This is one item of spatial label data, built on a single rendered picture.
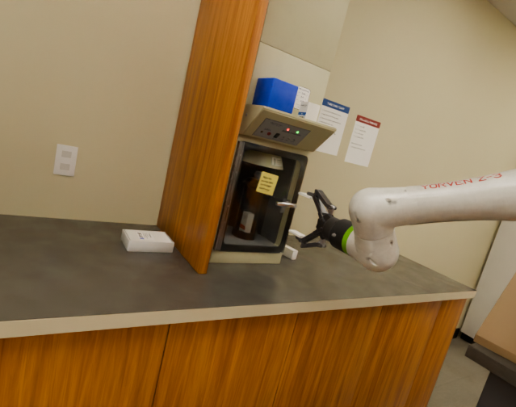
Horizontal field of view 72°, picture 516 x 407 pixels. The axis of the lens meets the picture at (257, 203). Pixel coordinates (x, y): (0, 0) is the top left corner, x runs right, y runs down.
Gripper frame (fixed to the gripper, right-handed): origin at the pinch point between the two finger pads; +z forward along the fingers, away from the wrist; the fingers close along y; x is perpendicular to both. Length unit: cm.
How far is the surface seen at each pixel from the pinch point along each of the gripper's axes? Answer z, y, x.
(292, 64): 15, 49, 6
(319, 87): 15.0, 44.7, -7.6
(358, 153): 58, 27, -84
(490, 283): 47, -59, -289
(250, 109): 10.9, 30.0, 21.1
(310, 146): 11.0, 23.1, -7.1
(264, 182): 13.9, 6.9, 7.3
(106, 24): 58, 49, 60
